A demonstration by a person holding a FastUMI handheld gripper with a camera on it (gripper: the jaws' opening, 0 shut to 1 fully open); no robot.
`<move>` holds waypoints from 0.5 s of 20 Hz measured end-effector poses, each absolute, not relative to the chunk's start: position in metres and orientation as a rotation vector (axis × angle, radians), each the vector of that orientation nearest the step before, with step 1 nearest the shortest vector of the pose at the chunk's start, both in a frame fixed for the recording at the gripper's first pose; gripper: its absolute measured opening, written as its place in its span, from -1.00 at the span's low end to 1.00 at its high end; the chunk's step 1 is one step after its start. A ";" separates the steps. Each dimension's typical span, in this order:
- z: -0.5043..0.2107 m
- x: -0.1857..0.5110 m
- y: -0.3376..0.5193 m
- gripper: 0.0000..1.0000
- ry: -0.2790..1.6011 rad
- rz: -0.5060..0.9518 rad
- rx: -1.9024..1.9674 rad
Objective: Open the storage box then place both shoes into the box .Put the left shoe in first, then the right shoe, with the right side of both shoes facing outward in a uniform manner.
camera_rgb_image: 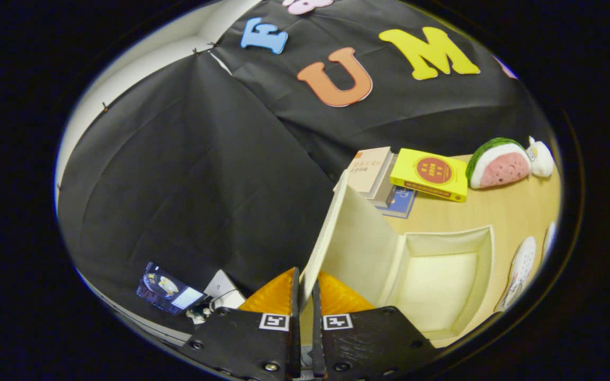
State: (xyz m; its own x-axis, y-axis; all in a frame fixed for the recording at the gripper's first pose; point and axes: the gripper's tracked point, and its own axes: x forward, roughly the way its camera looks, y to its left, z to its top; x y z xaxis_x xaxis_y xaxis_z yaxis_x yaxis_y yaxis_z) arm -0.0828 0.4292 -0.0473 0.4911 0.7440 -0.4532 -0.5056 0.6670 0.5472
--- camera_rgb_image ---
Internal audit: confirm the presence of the blue lit screen device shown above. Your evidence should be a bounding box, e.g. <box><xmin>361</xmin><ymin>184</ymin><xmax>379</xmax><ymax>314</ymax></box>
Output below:
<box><xmin>136</xmin><ymin>261</ymin><xmax>207</xmax><ymax>316</ymax></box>

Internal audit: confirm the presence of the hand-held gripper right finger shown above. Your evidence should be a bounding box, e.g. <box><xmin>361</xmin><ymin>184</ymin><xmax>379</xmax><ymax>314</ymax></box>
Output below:
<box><xmin>311</xmin><ymin>271</ymin><xmax>438</xmax><ymax>381</ymax></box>

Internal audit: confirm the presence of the white plush toy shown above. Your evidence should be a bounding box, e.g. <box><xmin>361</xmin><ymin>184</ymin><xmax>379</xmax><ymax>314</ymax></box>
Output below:
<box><xmin>526</xmin><ymin>136</ymin><xmax>555</xmax><ymax>178</ymax></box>

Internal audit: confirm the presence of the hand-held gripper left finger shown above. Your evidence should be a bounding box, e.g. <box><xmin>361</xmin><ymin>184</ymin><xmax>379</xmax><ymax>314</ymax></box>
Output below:
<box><xmin>178</xmin><ymin>266</ymin><xmax>301</xmax><ymax>381</ymax></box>

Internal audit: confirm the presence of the black backdrop cloth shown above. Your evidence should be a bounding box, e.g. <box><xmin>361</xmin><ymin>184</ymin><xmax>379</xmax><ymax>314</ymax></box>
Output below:
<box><xmin>56</xmin><ymin>0</ymin><xmax>554</xmax><ymax>339</ymax></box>

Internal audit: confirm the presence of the watermelon slice plush toy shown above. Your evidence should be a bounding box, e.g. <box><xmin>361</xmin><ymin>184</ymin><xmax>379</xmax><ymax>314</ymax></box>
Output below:
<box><xmin>465</xmin><ymin>137</ymin><xmax>532</xmax><ymax>190</ymax></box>

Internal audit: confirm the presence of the beige storage box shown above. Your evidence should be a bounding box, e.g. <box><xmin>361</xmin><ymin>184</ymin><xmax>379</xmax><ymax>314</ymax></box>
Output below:
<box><xmin>299</xmin><ymin>169</ymin><xmax>496</xmax><ymax>342</ymax></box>

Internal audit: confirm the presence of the white flat device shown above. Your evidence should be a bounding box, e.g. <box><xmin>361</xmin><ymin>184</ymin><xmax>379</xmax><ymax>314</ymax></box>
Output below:
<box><xmin>203</xmin><ymin>269</ymin><xmax>246</xmax><ymax>311</ymax></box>

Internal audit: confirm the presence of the white shoe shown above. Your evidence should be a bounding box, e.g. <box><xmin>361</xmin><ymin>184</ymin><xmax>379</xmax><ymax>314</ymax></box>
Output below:
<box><xmin>496</xmin><ymin>236</ymin><xmax>538</xmax><ymax>313</ymax></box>
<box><xmin>542</xmin><ymin>222</ymin><xmax>558</xmax><ymax>261</ymax></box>

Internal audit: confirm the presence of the yellow book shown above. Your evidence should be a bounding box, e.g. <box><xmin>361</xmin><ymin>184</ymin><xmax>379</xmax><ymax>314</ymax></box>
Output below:
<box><xmin>390</xmin><ymin>148</ymin><xmax>469</xmax><ymax>203</ymax></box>

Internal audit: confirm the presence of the grey book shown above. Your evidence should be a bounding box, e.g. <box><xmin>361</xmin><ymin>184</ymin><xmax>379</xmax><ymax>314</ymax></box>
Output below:
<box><xmin>371</xmin><ymin>153</ymin><xmax>400</xmax><ymax>208</ymax></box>

